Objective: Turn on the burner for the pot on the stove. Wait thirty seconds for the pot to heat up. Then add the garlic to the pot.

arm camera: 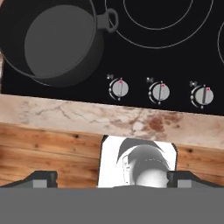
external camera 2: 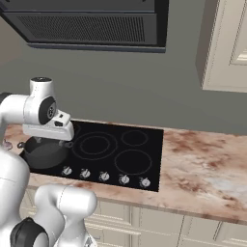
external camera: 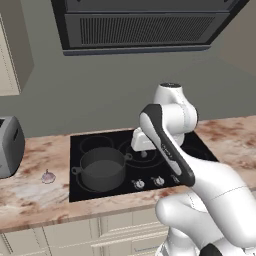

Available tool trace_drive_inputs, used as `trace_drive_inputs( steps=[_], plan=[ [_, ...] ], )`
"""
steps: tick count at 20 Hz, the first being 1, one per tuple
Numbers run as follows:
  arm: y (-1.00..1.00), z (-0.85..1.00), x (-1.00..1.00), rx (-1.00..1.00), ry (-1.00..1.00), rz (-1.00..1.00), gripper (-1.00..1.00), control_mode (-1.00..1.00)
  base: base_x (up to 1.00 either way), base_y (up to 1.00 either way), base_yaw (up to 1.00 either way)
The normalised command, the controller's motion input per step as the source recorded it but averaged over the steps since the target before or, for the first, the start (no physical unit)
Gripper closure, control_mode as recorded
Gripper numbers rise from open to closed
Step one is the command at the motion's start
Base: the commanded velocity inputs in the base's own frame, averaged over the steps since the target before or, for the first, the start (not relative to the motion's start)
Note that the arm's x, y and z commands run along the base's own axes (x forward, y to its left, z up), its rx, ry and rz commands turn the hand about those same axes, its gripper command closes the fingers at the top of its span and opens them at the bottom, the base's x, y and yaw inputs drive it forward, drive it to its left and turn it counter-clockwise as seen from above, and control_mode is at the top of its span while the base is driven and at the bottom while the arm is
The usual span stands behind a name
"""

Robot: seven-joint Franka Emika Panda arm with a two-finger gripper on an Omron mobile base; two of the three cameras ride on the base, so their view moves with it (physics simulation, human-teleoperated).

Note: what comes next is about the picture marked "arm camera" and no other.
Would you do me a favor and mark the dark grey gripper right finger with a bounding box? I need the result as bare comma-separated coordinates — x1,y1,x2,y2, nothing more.
166,170,224,189

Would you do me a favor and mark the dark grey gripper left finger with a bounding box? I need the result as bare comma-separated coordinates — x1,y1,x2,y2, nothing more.
0,170,59,189

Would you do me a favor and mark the dark grey cooking pot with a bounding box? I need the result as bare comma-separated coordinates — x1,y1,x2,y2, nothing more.
0,0,119,88

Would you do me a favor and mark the wooden cupboard front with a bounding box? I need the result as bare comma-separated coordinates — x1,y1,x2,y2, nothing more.
0,122,224,189

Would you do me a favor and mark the white and black round object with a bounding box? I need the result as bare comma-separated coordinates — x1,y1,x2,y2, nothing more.
96,134,179,189

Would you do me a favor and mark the grey hob knob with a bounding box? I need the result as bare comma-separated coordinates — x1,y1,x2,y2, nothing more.
190,84,215,109
108,76,130,102
147,80,172,106

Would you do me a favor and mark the black glass hob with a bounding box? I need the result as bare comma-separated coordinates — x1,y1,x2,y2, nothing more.
0,0,224,117

